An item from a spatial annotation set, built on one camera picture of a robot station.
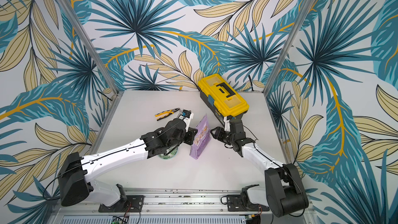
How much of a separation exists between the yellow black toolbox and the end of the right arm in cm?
8

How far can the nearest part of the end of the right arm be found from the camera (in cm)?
65

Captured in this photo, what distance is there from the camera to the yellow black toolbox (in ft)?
3.01
